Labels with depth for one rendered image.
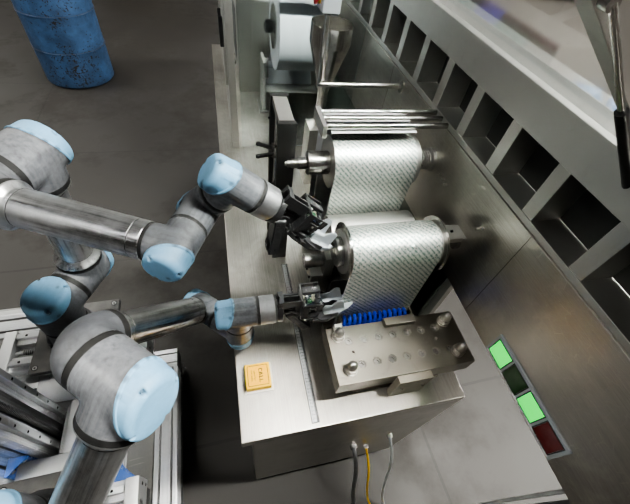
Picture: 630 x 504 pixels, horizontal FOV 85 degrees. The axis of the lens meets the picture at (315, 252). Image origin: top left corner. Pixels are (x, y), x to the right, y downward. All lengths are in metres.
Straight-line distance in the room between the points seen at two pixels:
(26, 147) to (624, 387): 1.16
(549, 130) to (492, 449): 1.76
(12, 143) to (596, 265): 1.10
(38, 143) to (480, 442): 2.18
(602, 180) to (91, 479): 0.97
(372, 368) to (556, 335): 0.43
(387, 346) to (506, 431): 1.41
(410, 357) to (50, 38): 4.06
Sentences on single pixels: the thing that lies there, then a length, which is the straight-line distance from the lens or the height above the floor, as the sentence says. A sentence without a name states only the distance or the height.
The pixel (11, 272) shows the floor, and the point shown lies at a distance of 2.79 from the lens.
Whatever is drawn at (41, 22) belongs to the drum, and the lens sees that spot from 4.32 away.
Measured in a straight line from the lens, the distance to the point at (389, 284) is 0.95.
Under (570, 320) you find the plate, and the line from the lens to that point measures 0.80.
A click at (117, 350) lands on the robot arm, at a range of 0.66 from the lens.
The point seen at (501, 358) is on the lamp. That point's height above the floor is 1.18.
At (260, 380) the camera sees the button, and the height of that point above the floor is 0.92.
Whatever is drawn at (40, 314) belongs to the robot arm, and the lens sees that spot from 1.15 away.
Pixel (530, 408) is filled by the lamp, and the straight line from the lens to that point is 0.93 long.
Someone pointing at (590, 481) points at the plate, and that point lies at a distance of 0.91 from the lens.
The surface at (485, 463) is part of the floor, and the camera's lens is 2.22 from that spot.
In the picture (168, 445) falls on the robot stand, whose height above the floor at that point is 0.23.
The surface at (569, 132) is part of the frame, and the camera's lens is 0.79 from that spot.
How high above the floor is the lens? 1.90
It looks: 50 degrees down
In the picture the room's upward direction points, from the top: 11 degrees clockwise
